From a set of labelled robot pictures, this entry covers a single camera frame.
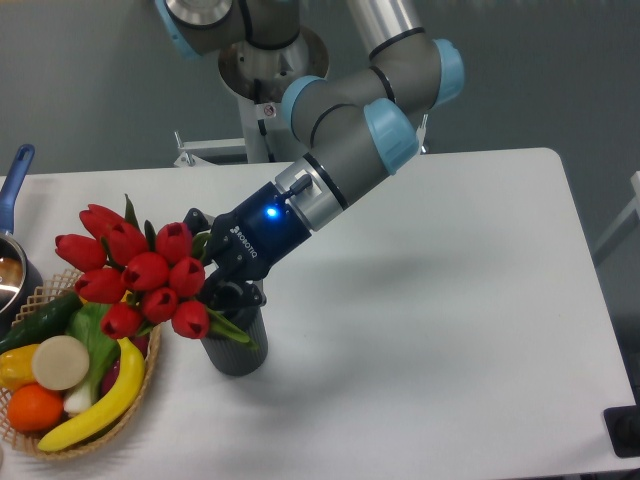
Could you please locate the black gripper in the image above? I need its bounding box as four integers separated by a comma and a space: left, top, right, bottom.
183, 183, 311, 312

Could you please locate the red tulip bouquet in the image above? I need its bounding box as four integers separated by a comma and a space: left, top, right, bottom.
54, 193, 260, 351

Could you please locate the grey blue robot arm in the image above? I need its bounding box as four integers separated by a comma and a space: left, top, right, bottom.
155, 1, 464, 311

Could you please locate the dark grey ribbed vase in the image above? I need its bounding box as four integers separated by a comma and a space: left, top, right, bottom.
201, 307, 268, 377

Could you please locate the green bok choy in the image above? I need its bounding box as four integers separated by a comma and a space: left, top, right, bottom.
64, 303, 120, 417

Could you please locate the yellow banana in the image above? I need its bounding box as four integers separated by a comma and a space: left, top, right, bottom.
37, 338, 145, 453

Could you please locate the woven wicker basket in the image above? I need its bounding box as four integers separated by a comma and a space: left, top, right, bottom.
1, 268, 161, 461

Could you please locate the dark red vegetable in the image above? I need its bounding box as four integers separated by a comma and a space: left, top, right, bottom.
100, 335, 149, 397

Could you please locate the green cucumber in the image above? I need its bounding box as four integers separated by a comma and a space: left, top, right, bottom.
1, 293, 82, 354

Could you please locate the beige round disc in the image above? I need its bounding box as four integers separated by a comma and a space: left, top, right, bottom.
31, 335, 90, 391

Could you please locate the yellow bell pepper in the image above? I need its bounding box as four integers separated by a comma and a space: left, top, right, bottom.
0, 344, 39, 391

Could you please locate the orange fruit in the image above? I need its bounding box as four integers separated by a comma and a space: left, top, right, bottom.
7, 383, 63, 432

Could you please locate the black device at table edge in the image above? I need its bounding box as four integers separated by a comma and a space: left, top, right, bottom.
603, 405, 639, 458

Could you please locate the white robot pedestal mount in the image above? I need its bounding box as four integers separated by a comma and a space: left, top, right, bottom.
174, 26, 329, 167

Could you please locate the blue handled saucepan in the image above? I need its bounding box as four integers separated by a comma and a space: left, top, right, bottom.
1, 144, 43, 338

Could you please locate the white frame at right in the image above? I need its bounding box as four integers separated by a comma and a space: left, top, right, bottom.
591, 171, 639, 267

